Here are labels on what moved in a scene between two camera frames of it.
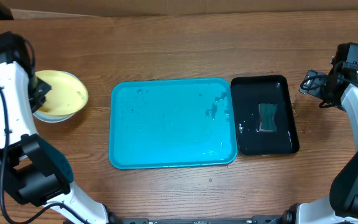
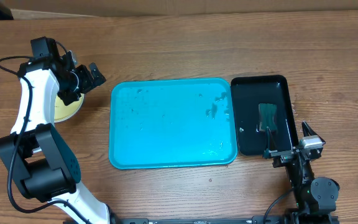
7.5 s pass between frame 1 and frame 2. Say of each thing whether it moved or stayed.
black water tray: stayed
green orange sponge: stayed
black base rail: stayed
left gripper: moved
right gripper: moved
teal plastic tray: stayed
